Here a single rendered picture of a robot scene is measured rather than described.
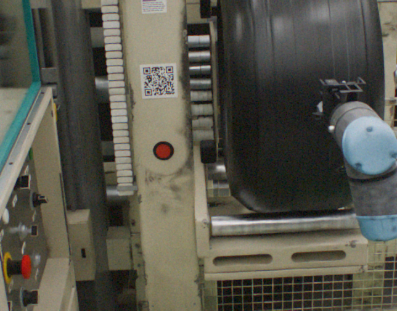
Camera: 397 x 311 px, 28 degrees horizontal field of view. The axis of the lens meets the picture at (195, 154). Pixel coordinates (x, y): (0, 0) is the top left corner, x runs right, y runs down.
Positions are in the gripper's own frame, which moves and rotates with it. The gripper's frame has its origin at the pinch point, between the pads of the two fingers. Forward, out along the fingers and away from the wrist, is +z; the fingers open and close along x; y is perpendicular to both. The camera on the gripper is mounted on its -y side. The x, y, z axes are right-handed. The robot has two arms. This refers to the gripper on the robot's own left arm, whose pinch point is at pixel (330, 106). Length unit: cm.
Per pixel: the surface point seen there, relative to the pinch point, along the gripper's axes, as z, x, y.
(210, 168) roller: 46, 22, -26
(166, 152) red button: 22.7, 31.6, -14.2
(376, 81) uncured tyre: 3.9, -9.5, 3.5
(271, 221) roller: 17.8, 9.5, -29.4
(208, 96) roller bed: 64, 21, -12
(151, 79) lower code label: 21.1, 33.6, 2.4
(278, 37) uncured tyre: 4.6, 8.8, 12.5
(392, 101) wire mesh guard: 64, -28, -16
